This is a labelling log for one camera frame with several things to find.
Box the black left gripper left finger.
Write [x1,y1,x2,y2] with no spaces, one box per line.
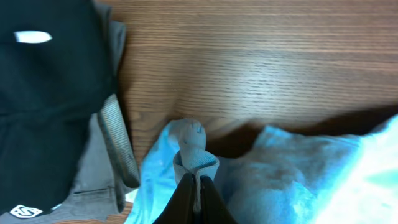
[154,173,196,224]

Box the black folded garment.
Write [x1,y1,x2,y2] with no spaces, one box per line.
[1,0,116,217]

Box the light blue printed t-shirt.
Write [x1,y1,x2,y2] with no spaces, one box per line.
[126,117,397,223]

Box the grey folded garment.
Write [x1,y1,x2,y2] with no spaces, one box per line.
[1,1,139,223]

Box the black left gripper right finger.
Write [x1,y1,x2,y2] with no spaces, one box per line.
[200,176,237,224]

